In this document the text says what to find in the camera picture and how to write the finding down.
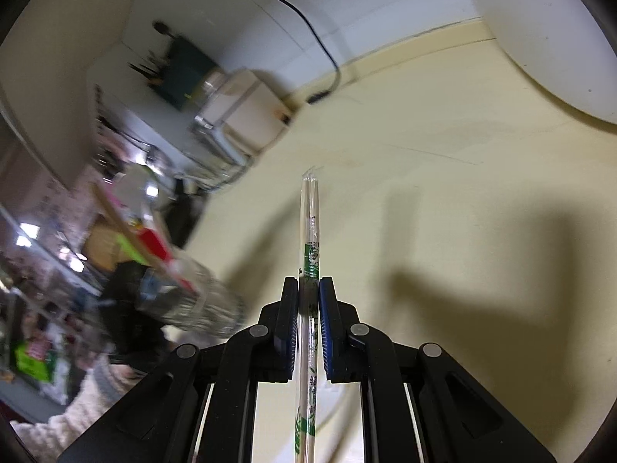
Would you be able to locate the green silicone brush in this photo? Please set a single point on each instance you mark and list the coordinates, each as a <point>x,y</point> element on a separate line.
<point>129,250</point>

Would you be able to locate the disposable chopsticks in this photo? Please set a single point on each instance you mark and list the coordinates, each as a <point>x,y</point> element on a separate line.
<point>311,231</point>

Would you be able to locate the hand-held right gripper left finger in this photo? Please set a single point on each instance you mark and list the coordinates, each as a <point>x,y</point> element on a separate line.
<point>289,328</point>

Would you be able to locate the red plastic spatula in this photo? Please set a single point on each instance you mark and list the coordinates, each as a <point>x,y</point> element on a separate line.
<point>154,243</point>

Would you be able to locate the clear glass jar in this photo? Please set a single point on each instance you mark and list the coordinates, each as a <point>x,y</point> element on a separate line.
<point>217,149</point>

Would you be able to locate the white rice cooker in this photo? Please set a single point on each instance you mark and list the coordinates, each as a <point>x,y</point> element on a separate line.
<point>554,33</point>

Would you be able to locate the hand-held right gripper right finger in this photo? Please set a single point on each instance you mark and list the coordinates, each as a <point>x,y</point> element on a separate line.
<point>328,328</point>

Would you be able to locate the beige electric pot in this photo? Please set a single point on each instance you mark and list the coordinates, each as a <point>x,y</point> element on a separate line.
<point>246,111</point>

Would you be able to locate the dark green utensil holder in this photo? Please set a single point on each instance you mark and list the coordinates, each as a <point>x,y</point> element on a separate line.
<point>188,70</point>

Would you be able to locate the black electric griddle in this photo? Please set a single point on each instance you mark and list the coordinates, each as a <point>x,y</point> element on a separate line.
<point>183,212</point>

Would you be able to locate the clear glass cup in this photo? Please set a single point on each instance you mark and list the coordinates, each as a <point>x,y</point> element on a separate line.
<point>202,304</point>

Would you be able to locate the person's left forearm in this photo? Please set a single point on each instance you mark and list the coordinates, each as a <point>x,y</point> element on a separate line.
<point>72,419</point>

